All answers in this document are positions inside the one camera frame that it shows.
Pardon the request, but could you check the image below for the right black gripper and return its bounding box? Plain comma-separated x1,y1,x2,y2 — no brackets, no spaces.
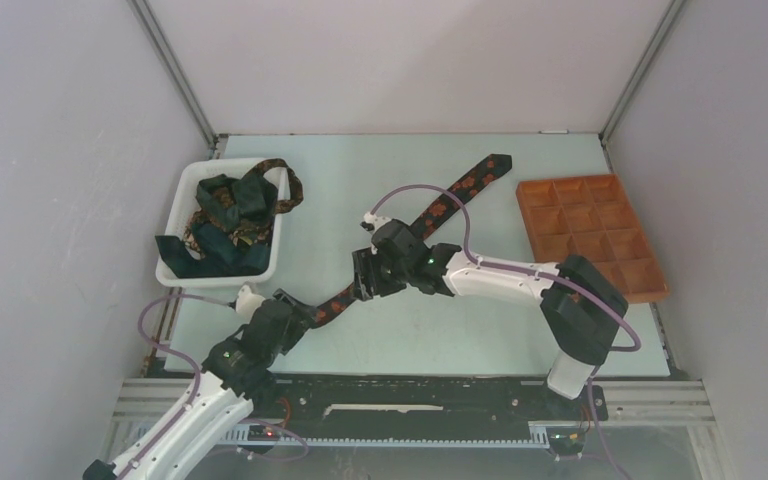
352,247,412,301

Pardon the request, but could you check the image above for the black orange floral tie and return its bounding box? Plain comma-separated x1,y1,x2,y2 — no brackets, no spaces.
314,154,513,328

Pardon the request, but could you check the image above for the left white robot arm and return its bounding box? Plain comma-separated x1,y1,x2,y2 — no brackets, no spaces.
83,285,317,479

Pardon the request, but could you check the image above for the brown patterned tie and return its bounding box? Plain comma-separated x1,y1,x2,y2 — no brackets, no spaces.
183,158,304,257

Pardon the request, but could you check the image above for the dark green tie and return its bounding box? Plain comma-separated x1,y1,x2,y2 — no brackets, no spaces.
155,173,278,279

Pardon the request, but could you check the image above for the white plastic basket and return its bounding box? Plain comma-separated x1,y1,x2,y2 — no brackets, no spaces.
155,157,285,289

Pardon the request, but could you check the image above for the orange compartment tray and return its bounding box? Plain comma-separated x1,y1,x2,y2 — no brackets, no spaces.
516,174,669,304

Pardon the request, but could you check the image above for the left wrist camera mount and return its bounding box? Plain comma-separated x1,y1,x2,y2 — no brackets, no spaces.
230,284,266,321

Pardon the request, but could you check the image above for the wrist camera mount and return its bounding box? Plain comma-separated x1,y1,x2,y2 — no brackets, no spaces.
360,212,392,234
230,284,266,321

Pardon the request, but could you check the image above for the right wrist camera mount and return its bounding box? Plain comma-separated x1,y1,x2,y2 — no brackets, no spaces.
360,212,392,234

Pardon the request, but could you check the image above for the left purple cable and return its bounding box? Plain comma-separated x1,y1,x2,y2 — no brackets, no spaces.
112,294,309,480

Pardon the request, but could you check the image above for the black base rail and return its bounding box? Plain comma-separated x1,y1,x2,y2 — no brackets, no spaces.
252,374,608,440

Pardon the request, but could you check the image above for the grey cable duct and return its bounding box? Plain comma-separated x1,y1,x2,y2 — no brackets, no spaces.
216,424,553,449

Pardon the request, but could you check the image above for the aluminium frame profile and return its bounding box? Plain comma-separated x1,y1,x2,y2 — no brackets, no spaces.
596,380,716,427

